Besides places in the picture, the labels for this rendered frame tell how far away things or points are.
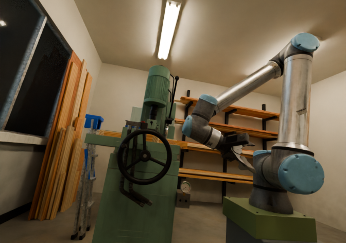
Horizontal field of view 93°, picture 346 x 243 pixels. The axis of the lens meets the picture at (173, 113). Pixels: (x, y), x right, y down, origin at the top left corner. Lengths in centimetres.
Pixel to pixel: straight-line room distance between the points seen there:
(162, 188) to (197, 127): 52
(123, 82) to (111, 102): 54
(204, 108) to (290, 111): 37
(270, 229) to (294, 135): 39
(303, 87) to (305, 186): 41
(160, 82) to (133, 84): 266
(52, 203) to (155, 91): 180
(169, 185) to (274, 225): 56
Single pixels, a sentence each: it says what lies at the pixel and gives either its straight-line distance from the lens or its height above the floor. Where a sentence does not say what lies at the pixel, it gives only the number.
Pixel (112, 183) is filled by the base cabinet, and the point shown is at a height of 63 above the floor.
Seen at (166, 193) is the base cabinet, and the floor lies 60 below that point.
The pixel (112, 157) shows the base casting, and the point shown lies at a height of 77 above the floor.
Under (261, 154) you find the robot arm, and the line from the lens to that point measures 98.
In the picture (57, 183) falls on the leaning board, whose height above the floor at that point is 37.
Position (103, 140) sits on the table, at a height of 87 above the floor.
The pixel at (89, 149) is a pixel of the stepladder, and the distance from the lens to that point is 193.
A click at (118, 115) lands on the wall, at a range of 374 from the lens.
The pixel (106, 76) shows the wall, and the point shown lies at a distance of 407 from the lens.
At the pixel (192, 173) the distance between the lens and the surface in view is 336.
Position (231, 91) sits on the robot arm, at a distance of 96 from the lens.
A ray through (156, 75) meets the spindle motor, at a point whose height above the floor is 141.
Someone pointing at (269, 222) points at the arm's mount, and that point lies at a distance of 90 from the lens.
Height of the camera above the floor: 82
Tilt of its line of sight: 15 degrees up
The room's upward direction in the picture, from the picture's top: 7 degrees clockwise
